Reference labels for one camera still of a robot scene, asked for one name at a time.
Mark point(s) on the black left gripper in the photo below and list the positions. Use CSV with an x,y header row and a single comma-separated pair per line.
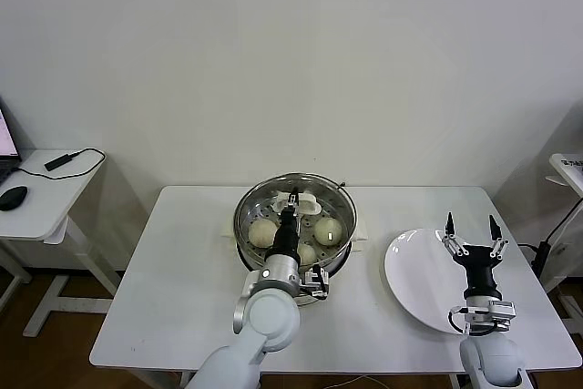
x,y
287,234

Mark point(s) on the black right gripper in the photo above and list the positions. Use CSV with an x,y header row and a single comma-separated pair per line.
x,y
478,270

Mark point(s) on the white steamed baozi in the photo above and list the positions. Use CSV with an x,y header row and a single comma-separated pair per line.
x,y
308,254
329,231
262,233

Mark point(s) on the stainless steel steamer basket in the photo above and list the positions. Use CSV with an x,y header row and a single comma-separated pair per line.
x,y
339,260

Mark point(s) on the large white round plate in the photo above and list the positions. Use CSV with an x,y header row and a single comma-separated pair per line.
x,y
419,279

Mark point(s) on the cream electric cooker base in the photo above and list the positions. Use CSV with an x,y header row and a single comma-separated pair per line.
x,y
362,230

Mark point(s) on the white stand with label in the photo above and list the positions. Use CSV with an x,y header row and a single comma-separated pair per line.
x,y
571,166

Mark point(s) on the white table leg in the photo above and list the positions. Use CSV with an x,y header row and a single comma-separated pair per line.
x,y
453,381

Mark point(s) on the black rectangular adapter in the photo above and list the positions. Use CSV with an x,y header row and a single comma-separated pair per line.
x,y
58,162

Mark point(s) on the white side desk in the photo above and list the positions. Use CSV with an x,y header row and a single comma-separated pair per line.
x,y
45,207

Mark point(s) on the black computer mouse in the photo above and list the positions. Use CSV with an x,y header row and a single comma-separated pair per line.
x,y
13,197

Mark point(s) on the black laptop computer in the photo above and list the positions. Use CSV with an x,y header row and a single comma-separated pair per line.
x,y
7,134

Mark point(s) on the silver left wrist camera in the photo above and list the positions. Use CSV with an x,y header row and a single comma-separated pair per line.
x,y
314,282

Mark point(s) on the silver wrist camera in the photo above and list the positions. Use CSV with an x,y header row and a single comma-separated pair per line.
x,y
498,309
314,282

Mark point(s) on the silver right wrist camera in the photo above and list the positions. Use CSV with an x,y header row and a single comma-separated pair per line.
x,y
498,309

